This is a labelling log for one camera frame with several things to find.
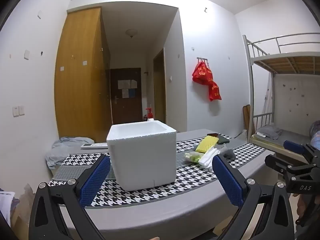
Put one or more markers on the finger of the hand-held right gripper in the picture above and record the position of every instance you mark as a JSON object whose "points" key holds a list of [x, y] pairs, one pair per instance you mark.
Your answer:
{"points": [[293, 146], [275, 163]]}

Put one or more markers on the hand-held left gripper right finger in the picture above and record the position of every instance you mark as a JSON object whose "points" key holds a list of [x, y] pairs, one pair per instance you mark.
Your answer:
{"points": [[228, 182]]}

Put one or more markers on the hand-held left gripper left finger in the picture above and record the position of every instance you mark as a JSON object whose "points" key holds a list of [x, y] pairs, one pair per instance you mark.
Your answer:
{"points": [[96, 180]]}

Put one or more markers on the white foam fruit net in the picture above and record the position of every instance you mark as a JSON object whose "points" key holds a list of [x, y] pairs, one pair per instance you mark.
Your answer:
{"points": [[208, 158]]}

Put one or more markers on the green plastic packet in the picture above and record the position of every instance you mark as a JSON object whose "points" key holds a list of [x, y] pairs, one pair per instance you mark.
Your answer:
{"points": [[193, 157]]}

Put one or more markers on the yellow foam fruit net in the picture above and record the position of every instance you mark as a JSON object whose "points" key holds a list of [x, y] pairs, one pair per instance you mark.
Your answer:
{"points": [[206, 145]]}

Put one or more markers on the white foam box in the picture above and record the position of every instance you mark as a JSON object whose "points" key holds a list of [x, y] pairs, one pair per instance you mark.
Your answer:
{"points": [[145, 160]]}

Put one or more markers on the grey cloth on bunk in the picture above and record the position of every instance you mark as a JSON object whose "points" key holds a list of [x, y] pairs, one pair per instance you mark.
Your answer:
{"points": [[270, 132]]}

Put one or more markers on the white remote control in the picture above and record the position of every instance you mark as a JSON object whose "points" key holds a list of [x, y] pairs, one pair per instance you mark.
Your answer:
{"points": [[93, 145]]}

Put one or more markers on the black smartphone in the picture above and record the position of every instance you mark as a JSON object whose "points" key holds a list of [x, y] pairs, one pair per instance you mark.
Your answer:
{"points": [[222, 140]]}

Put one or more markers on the grey-blue crumpled clothes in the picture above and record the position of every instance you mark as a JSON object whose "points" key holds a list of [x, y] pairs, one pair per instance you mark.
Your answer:
{"points": [[65, 147]]}

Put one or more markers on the wooden board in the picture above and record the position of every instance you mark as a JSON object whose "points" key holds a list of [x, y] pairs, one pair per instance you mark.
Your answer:
{"points": [[247, 120]]}

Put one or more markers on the white hanging cloth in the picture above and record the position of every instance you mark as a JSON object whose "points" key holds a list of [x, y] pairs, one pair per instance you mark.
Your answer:
{"points": [[268, 100]]}

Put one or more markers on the grey houndstooth tablecloth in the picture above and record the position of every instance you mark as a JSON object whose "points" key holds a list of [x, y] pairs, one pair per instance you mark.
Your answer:
{"points": [[155, 205]]}

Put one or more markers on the dark brown door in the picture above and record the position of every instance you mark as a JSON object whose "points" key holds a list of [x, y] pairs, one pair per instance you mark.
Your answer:
{"points": [[125, 110]]}

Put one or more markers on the white red-capped pump bottle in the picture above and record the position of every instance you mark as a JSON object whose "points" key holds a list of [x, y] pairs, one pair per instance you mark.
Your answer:
{"points": [[150, 116]]}

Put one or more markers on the metal bunk bed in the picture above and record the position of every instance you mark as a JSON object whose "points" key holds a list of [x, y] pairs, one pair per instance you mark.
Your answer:
{"points": [[287, 62]]}

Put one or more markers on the red plastic bag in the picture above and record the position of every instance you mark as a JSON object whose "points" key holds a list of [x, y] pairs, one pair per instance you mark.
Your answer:
{"points": [[214, 92], [201, 72]]}

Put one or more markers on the small white paper notice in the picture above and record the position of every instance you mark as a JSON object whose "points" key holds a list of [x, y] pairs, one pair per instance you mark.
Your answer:
{"points": [[125, 93]]}

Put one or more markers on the printed paper sheet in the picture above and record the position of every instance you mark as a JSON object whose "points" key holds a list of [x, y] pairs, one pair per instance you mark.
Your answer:
{"points": [[6, 202]]}

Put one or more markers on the blue paper notice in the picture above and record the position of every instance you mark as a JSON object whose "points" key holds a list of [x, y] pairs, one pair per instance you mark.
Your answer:
{"points": [[131, 93]]}

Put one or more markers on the large white paper notice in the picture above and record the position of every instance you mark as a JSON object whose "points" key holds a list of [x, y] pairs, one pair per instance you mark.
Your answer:
{"points": [[123, 84]]}

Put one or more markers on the wooden wardrobe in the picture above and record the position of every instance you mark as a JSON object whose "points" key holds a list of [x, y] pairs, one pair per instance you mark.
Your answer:
{"points": [[80, 80]]}

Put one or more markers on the narrow white paper notice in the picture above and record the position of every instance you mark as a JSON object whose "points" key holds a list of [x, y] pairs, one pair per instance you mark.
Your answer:
{"points": [[133, 84]]}

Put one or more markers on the ceiling lamp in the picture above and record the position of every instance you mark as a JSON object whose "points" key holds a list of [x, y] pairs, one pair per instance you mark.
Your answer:
{"points": [[131, 33]]}

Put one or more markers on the double wall switch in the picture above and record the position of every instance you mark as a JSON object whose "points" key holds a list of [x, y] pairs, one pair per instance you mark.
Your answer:
{"points": [[18, 110]]}

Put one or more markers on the wooden door frame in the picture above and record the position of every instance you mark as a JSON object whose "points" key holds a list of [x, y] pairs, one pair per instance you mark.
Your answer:
{"points": [[163, 87]]}

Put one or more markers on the metal wall hook rack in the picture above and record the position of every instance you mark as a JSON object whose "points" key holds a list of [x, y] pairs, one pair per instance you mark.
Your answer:
{"points": [[202, 59]]}

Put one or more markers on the white wall plate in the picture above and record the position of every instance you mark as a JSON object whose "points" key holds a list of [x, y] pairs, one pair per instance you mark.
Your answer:
{"points": [[26, 54], [40, 15]]}

